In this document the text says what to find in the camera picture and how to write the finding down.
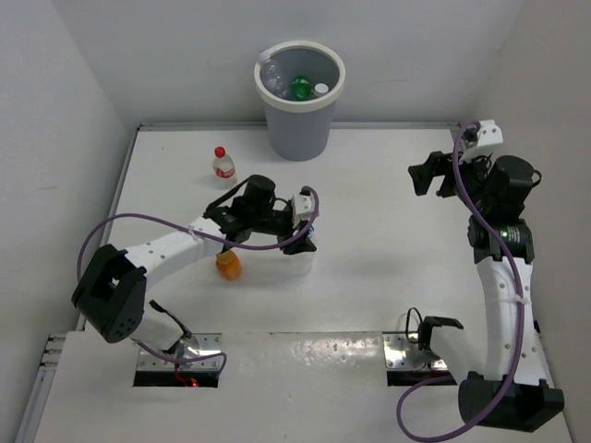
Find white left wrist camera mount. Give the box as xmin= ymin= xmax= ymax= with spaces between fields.
xmin=290 ymin=193 xmax=319 ymax=229

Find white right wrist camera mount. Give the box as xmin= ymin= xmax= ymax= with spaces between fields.
xmin=459 ymin=120 xmax=503 ymax=163

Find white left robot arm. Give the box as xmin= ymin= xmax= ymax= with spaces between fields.
xmin=71 ymin=174 xmax=320 ymax=365

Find red cap cola bottle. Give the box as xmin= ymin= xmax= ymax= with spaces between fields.
xmin=212 ymin=146 xmax=238 ymax=189

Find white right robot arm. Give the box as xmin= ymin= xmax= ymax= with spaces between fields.
xmin=408 ymin=151 xmax=564 ymax=433

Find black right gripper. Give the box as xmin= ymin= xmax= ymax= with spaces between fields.
xmin=409 ymin=145 xmax=491 ymax=214

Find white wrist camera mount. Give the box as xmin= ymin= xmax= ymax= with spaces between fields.
xmin=290 ymin=193 xmax=319 ymax=229
xmin=459 ymin=120 xmax=503 ymax=163

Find grey plastic waste bin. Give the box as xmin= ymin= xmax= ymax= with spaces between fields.
xmin=254 ymin=41 xmax=346 ymax=162

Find metal base plate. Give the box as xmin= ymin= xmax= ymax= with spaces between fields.
xmin=382 ymin=332 xmax=448 ymax=372
xmin=137 ymin=333 xmax=227 ymax=374

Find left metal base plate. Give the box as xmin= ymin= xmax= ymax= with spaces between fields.
xmin=137 ymin=333 xmax=227 ymax=374

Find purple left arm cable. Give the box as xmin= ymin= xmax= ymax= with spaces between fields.
xmin=76 ymin=185 xmax=322 ymax=370

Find aluminium frame rail left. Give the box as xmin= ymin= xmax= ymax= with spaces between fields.
xmin=13 ymin=122 xmax=153 ymax=442

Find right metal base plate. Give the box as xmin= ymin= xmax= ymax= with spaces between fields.
xmin=382 ymin=332 xmax=448 ymax=372

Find orange juice bottle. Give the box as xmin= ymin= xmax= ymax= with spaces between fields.
xmin=215 ymin=250 xmax=243 ymax=281

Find large clear bottle white cap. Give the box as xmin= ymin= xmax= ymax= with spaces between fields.
xmin=313 ymin=83 xmax=330 ymax=98

